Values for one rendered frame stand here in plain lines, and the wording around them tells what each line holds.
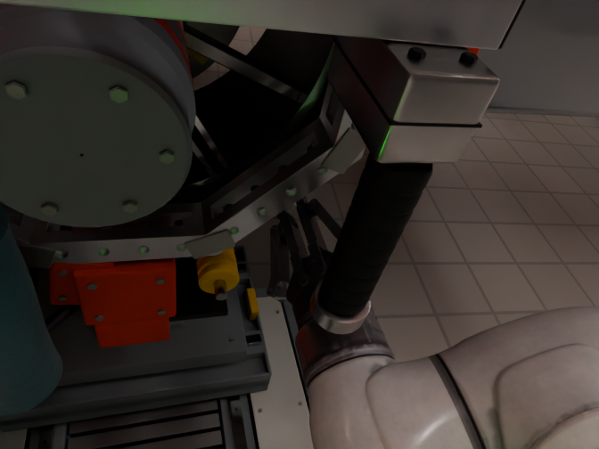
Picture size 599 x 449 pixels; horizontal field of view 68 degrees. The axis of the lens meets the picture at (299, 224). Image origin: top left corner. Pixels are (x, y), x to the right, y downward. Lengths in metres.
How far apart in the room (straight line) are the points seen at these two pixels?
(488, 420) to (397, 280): 1.08
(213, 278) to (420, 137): 0.46
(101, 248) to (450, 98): 0.44
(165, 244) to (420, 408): 0.34
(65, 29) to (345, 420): 0.33
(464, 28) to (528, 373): 0.25
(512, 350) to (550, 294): 1.32
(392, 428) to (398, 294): 1.04
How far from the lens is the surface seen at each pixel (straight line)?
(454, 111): 0.23
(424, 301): 1.43
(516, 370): 0.39
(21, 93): 0.27
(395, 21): 0.22
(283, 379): 1.07
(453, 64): 0.23
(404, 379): 0.40
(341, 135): 0.49
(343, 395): 0.40
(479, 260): 1.66
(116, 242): 0.56
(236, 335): 0.93
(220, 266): 0.63
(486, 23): 0.25
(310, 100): 0.56
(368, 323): 0.44
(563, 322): 0.42
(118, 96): 0.27
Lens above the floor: 1.02
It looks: 43 degrees down
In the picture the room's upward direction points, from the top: 15 degrees clockwise
